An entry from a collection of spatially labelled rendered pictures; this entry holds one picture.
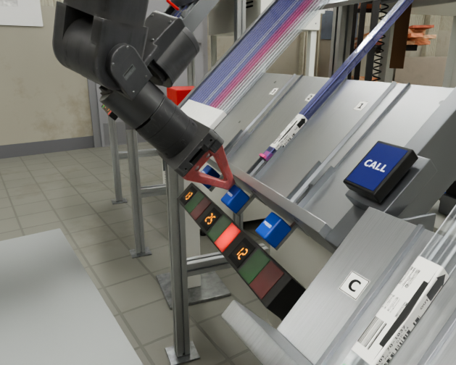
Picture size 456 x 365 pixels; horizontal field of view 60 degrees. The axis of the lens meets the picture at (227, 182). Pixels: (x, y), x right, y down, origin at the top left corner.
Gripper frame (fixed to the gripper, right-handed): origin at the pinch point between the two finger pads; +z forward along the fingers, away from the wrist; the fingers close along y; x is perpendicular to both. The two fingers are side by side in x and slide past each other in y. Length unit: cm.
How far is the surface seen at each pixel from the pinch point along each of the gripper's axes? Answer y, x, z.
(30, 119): 352, 68, -2
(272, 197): -10.9, -1.9, -0.4
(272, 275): -16.0, 4.6, 2.5
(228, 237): -5.0, 5.3, 2.7
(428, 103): -17.4, -19.4, 1.9
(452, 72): 44, -74, 59
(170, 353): 49, 50, 52
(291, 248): 34, 1, 48
